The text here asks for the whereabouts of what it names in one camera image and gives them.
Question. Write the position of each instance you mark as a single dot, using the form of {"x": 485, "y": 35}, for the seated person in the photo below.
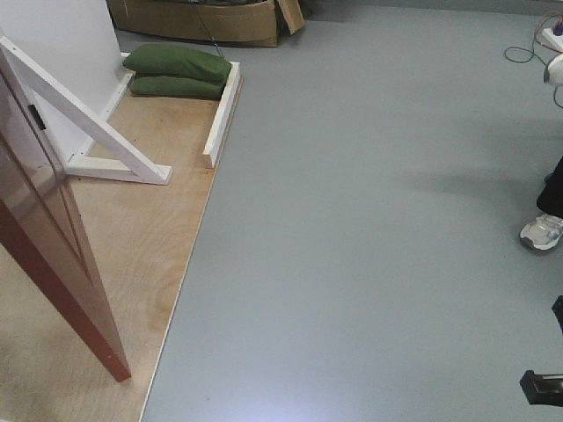
{"x": 545, "y": 231}

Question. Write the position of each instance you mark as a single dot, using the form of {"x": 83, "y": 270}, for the lower green sandbag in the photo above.
{"x": 176, "y": 87}

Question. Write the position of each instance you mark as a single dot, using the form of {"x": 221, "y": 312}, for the brown wooden door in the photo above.
{"x": 42, "y": 230}

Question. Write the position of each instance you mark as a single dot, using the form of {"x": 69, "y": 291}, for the green sandbag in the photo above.
{"x": 176, "y": 87}
{"x": 161, "y": 59}

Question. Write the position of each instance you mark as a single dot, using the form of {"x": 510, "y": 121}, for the white far edge rail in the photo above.
{"x": 223, "y": 117}

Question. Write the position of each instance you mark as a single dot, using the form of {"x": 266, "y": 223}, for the upper green sandbag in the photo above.
{"x": 161, "y": 59}

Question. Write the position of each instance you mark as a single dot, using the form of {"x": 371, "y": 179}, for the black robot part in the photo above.
{"x": 542, "y": 389}

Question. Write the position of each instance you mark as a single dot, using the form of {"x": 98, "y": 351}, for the plywood base platform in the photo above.
{"x": 142, "y": 237}

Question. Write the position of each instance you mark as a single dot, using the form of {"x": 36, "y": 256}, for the white door frame panel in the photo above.
{"x": 73, "y": 41}

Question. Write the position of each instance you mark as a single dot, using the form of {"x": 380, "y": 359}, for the open cardboard box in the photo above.
{"x": 250, "y": 23}

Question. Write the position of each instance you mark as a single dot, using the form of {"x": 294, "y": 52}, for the thin dark rod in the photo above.
{"x": 205, "y": 29}

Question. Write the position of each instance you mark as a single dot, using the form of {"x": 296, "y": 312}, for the white power strip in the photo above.
{"x": 553, "y": 40}

